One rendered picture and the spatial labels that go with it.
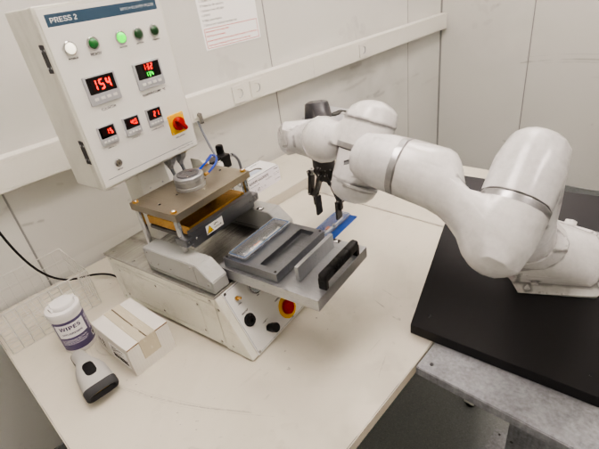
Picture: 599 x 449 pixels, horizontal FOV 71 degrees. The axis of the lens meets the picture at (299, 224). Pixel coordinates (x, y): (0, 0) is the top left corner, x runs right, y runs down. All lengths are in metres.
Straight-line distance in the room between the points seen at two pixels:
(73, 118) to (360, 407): 0.91
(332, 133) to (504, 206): 0.40
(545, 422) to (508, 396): 0.08
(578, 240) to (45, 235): 1.53
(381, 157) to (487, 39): 2.58
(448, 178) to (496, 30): 2.59
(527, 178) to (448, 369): 0.50
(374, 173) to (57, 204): 1.17
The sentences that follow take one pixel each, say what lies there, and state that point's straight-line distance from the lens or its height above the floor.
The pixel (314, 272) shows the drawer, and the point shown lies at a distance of 0.97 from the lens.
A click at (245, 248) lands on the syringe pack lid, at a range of 1.03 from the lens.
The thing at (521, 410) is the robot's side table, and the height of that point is 0.75.
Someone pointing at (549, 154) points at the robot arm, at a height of 1.27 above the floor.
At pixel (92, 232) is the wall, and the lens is 1.72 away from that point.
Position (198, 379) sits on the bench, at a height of 0.75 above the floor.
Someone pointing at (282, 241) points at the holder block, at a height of 1.00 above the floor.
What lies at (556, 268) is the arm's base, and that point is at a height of 0.99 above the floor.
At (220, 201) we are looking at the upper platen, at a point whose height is 1.06.
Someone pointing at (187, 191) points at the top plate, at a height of 1.11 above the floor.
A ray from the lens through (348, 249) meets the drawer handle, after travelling 0.96.
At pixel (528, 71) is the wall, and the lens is 3.25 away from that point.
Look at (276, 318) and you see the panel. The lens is 1.14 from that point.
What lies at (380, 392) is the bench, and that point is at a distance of 1.01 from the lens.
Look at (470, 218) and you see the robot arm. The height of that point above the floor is 1.19.
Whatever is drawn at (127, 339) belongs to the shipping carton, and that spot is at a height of 0.84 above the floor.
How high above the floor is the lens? 1.55
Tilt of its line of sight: 30 degrees down
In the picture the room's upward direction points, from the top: 9 degrees counter-clockwise
